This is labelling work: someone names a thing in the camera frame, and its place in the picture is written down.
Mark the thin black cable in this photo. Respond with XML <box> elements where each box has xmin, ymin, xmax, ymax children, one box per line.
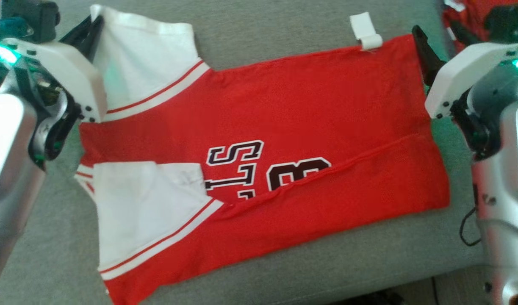
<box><xmin>459</xmin><ymin>205</ymin><xmax>483</xmax><ymax>247</ymax></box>

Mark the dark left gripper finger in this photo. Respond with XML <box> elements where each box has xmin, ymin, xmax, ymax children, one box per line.
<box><xmin>78</xmin><ymin>15</ymin><xmax>105</xmax><ymax>60</ymax></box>
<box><xmin>60</xmin><ymin>17</ymin><xmax>95</xmax><ymax>47</ymax></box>

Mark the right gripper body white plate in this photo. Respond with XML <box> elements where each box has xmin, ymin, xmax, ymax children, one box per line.
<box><xmin>425</xmin><ymin>42</ymin><xmax>518</xmax><ymax>161</ymax></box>

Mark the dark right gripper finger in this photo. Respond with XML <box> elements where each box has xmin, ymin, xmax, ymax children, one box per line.
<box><xmin>449</xmin><ymin>19</ymin><xmax>471</xmax><ymax>47</ymax></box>
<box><xmin>412</xmin><ymin>25</ymin><xmax>446</xmax><ymax>88</ymax></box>

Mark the crumpled red garment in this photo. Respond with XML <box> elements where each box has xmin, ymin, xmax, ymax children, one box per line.
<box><xmin>442</xmin><ymin>0</ymin><xmax>518</xmax><ymax>53</ymax></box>

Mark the large grey sofa seat cushion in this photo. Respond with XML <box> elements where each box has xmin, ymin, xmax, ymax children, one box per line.
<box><xmin>0</xmin><ymin>0</ymin><xmax>488</xmax><ymax>305</ymax></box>

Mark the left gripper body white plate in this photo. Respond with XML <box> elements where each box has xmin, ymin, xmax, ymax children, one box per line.
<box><xmin>0</xmin><ymin>37</ymin><xmax>109</xmax><ymax>165</ymax></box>

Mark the red white sports jersey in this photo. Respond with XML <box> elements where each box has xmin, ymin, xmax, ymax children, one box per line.
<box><xmin>75</xmin><ymin>4</ymin><xmax>451</xmax><ymax>305</ymax></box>

